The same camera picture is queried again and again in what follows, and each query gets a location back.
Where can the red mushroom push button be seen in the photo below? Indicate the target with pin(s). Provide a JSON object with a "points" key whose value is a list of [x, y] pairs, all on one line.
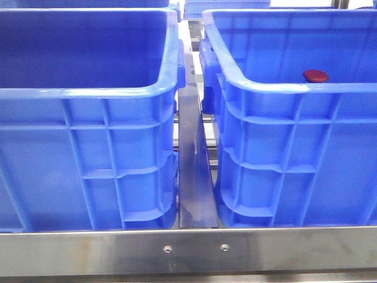
{"points": [[315, 76]]}

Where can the right blue plastic bin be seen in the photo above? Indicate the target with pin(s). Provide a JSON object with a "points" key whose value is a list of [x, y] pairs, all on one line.
{"points": [[294, 153]]}

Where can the steel front shelf rail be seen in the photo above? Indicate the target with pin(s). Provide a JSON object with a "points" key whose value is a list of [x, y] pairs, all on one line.
{"points": [[188, 251]]}

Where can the dark metal divider rail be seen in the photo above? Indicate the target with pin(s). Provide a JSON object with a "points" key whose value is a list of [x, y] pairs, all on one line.
{"points": [[197, 206]]}

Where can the far blue bin top centre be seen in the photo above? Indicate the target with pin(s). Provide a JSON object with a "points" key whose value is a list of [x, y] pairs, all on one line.
{"points": [[193, 9]]}

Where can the left blue plastic bin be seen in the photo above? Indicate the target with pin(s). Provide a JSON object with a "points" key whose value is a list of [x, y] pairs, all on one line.
{"points": [[87, 114]]}

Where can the blue plastic bin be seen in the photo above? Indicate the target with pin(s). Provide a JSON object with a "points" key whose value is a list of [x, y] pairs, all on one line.
{"points": [[294, 153], [87, 114]]}

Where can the far blue bin top left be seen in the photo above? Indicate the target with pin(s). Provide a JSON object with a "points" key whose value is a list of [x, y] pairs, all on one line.
{"points": [[174, 5]]}

